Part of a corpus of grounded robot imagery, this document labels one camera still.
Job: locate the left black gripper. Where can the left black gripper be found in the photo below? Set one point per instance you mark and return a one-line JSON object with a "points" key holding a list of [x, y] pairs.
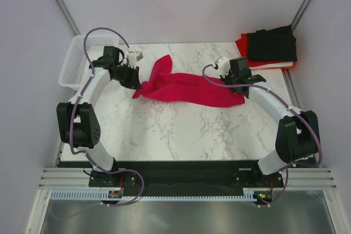
{"points": [[133, 83]]}

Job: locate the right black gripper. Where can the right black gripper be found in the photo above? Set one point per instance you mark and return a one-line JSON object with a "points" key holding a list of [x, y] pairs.
{"points": [[225, 81]]}

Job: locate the crimson red t shirt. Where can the crimson red t shirt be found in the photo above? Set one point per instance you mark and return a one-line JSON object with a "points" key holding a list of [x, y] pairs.
{"points": [[165, 86]]}

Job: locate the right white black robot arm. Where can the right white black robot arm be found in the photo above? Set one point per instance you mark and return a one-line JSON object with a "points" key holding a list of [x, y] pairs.
{"points": [[297, 137]]}

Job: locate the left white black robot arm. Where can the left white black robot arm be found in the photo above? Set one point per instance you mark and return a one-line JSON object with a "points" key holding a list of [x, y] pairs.
{"points": [[78, 124]]}

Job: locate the folded white t shirt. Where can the folded white t shirt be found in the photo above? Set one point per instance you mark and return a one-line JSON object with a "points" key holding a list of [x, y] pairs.
{"points": [[252, 63]]}

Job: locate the white plastic laundry basket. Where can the white plastic laundry basket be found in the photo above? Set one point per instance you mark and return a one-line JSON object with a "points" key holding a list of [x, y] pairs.
{"points": [[75, 66]]}

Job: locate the folded black t shirt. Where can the folded black t shirt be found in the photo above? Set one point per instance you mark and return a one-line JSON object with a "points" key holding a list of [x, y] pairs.
{"points": [[278, 44]]}

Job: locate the folded orange t shirt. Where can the folded orange t shirt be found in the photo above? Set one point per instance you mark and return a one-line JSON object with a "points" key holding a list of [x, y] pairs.
{"points": [[281, 65]]}

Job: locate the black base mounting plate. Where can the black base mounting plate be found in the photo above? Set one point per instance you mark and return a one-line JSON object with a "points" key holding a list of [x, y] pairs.
{"points": [[185, 178]]}

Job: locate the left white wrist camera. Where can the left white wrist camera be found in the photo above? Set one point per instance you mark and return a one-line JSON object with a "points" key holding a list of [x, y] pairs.
{"points": [[133, 57]]}

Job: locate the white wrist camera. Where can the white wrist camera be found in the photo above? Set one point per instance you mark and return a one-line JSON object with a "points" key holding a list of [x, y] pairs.
{"points": [[133, 57], [222, 66]]}

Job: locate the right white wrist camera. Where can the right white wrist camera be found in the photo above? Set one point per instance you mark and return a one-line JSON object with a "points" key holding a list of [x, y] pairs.
{"points": [[222, 66]]}

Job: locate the aluminium front frame rail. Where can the aluminium front frame rail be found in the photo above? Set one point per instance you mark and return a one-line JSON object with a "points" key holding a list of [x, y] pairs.
{"points": [[298, 179]]}

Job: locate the white slotted cable duct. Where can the white slotted cable duct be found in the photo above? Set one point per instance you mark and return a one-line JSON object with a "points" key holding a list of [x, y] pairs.
{"points": [[119, 195]]}

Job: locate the left aluminium corner post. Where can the left aluminium corner post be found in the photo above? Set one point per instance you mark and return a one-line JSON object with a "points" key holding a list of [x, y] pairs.
{"points": [[67, 16]]}

